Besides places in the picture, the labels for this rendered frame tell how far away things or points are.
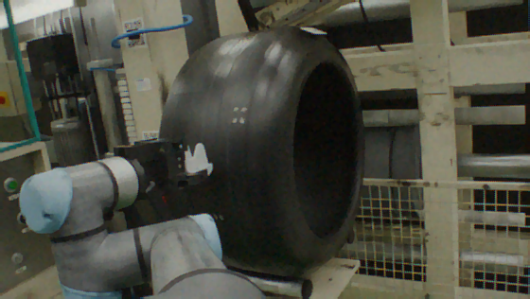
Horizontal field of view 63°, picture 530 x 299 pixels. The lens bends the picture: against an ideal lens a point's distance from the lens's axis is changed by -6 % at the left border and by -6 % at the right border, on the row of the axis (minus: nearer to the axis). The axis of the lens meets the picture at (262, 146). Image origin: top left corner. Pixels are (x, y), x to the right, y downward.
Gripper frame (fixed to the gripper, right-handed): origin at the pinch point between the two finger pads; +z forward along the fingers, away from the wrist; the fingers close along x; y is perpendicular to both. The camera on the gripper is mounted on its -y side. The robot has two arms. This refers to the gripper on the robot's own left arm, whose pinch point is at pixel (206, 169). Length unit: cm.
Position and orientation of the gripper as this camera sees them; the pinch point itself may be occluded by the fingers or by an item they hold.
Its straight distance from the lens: 85.0
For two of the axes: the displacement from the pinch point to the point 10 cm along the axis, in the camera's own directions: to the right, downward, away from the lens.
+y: -0.8, -9.9, -1.2
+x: -8.6, 0.0, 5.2
